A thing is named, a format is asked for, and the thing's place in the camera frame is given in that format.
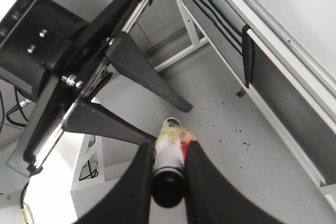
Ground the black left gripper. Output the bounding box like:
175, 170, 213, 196
5, 0, 193, 177

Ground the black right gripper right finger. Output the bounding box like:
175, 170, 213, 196
184, 141, 281, 223

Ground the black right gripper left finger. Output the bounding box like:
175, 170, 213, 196
77, 143, 153, 223

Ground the white whiteboard marker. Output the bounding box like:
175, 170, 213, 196
151, 118, 198, 208

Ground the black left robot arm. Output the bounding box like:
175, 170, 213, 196
1, 0, 192, 177

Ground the aluminium whiteboard marker tray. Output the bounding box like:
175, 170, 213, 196
228, 0, 335, 128

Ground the dark fabric cloth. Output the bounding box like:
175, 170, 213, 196
182, 0, 254, 87

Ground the black cable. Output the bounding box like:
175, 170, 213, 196
0, 82, 35, 133

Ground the white metal stand frame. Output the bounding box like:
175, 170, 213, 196
164, 0, 335, 207

